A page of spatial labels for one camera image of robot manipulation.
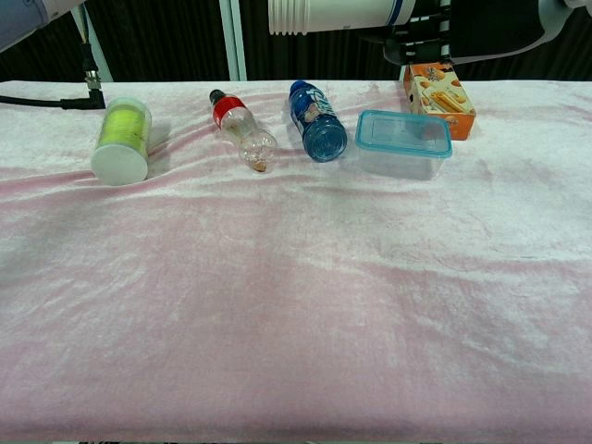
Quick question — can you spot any pink velvet table cloth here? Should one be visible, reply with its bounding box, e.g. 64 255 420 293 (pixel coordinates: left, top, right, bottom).
0 79 592 443

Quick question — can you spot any clear tennis ball tube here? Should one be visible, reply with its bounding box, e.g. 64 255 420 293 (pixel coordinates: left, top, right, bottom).
90 97 154 187

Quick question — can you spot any clear container with blue lid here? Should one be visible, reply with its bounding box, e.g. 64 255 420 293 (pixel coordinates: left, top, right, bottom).
354 109 454 181

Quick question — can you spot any thin wire with metal connector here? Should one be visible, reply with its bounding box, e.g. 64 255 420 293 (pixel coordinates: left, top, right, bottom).
71 2 104 93

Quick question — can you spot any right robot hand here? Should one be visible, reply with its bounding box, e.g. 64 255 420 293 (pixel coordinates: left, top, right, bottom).
382 0 548 67

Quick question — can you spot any blue drink bottle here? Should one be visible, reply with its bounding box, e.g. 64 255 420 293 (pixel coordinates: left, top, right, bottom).
288 80 348 163

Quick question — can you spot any yellow tennis ball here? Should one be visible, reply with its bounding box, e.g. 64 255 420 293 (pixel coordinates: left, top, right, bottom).
101 117 142 148
108 105 144 122

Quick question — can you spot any orange biscuit box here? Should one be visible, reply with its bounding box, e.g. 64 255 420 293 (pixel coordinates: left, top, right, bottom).
402 63 477 142

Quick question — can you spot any black cable with angled plug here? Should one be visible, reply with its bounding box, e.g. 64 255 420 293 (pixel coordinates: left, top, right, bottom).
0 89 106 111

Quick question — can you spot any white frame post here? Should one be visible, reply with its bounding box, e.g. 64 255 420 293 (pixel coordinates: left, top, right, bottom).
218 0 249 82
80 4 115 83

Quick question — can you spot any empty red label cola bottle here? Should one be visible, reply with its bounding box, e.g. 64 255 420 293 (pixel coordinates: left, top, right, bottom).
208 88 278 174

